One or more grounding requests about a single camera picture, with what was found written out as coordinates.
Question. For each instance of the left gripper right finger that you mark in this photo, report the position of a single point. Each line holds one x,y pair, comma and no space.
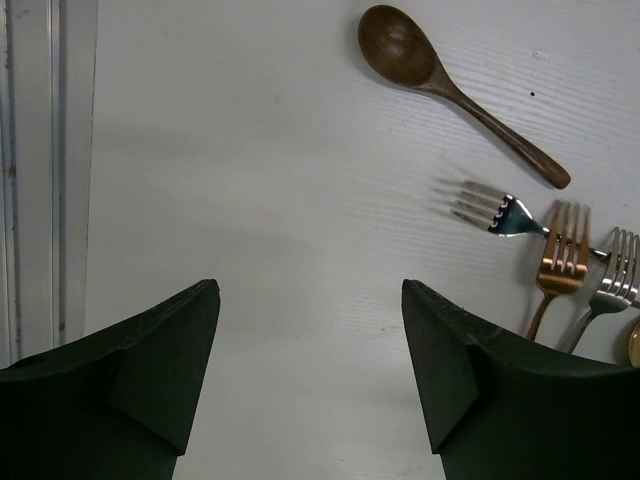
498,406

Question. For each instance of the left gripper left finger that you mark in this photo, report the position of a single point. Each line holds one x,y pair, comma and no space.
116,404

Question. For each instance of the gold spoon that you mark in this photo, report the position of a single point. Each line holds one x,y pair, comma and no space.
634,346

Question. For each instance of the rose gold fork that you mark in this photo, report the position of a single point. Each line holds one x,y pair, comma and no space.
564,261

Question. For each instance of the silver fork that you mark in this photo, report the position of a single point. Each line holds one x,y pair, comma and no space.
617,289
500,213

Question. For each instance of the brown wooden spoon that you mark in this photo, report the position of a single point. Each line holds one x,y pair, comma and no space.
398,50

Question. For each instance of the aluminium rail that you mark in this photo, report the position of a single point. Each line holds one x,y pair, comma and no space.
48,61

